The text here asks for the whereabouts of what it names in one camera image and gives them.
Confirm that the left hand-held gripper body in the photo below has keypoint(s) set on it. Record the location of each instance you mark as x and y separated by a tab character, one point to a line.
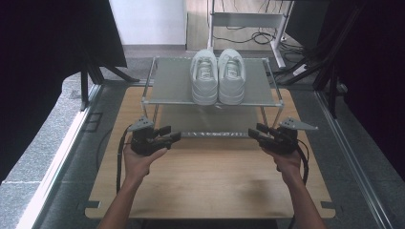
144	141

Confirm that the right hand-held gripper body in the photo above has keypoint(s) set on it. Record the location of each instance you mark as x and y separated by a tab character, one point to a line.
283	141

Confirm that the metal two-tier shoe rack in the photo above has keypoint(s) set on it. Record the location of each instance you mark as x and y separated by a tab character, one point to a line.
173	82

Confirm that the white sneaker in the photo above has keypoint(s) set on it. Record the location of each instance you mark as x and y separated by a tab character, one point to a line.
231	78
204	78

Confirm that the person's right hand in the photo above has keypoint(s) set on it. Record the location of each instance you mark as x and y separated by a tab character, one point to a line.
288	165

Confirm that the person's left hand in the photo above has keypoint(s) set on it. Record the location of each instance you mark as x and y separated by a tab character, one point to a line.
138	167

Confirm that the white power strip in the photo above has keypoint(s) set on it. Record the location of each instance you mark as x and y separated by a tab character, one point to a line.
300	70

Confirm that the black metal stand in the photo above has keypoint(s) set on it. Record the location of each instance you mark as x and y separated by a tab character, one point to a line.
332	92
84	89

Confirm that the black curtain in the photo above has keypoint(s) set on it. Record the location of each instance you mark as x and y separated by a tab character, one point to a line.
41	63
375	63

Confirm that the aluminium rail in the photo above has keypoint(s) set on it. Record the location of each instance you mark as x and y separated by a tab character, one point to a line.
63	159
353	159

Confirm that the white desk frame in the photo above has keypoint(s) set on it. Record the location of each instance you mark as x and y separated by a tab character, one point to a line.
245	19

